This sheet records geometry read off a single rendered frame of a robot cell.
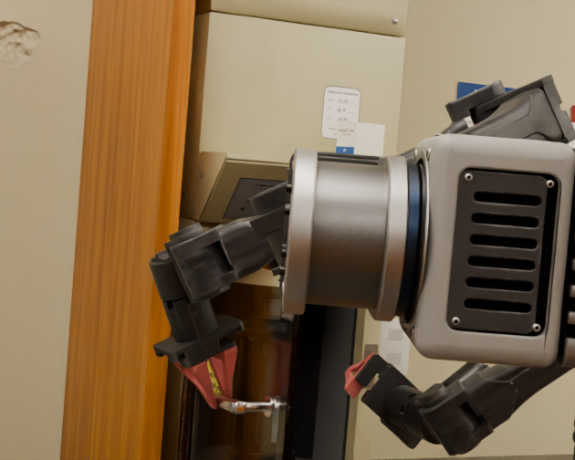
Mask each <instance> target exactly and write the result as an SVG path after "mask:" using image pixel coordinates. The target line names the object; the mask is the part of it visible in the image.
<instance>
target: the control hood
mask: <svg viewBox="0 0 575 460"><path fill-rule="evenodd" d="M289 161H290V158H282V157H272V156H261V155H250V154H240V153H229V152H202V153H199V163H198V175H197V187H196V199H195V211H194V219H196V221H199V222H211V223H226V224H228V223H230V222H233V221H234V220H235V219H223V216H224V214H225V211H226V208H227V206H228V205H229V203H230V200H231V198H232V196H233V194H234V191H235V188H236V187H237V184H238V182H239V180H240V178H252V179H264V180H276V181H288V172H287V169H288V168H289Z"/></svg>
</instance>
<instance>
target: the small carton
mask: <svg viewBox="0 0 575 460"><path fill-rule="evenodd" d="M384 130H385V125H380V124H371V123H363V122H339V123H338V134H337V145H336V152H337V153H348V154H359V155H371V156H382V151H383V141H384Z"/></svg>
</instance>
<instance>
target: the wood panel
mask: <svg viewBox="0 0 575 460"><path fill-rule="evenodd" d="M194 11H195V0H93V5H92V18H91V30H90V43H89V68H88V81H87V93H86V106H85V119H84V131H83V144H82V157H81V170H80V183H79V196H78V221H77V233H76V246H75V259H74V272H73V285H72V298H71V311H70V322H69V335H68V360H67V373H66V386H65V399H64V412H63V424H62V437H61V450H60V460H161V452H162V429H163V417H164V405H165V393H166V382H167V370H168V357H167V356H166V355H164V356H163V357H158V356H156V354H155V351H154V348H153V345H154V344H156V343H158V342H160V341H162V340H166V339H168V338H170V333H171V326H170V324H169V321H168V319H167V316H166V313H165V310H164V307H163V304H162V300H161V298H160V295H159V292H158V289H157V287H156V285H155V282H154V279H153V276H152V272H151V269H150V267H149V262H150V261H151V260H150V258H153V257H155V254H157V253H159V252H161V251H162V250H164V249H166V248H165V246H164V244H165V243H167V242H169V241H171V240H170V238H169V235H172V234H174V233H176V232H178V225H179V213H180V202H181V190H182V178H183V155H184V143H185V131H186V119H187V107H188V94H189V82H190V70H191V58H192V46H193V23H194Z"/></svg>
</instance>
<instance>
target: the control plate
mask: <svg viewBox="0 0 575 460"><path fill-rule="evenodd" d="M283 182H285V181H276V180H264V179H252V178H240V180H239V182H238V184H237V187H236V188H235V191H234V194H233V196H232V198H231V200H230V203H229V205H228V206H227V208H226V211H225V214H224V216H223V219H235V220H236V219H238V218H247V217H252V216H256V214H255V211H254V209H253V207H252V204H251V203H250V201H249V199H248V198H250V197H252V196H255V195H257V194H259V193H262V192H264V191H266V190H268V189H270V188H272V187H274V186H276V185H279V184H281V183H283ZM241 206H245V207H246V209H245V211H240V210H239V207H241Z"/></svg>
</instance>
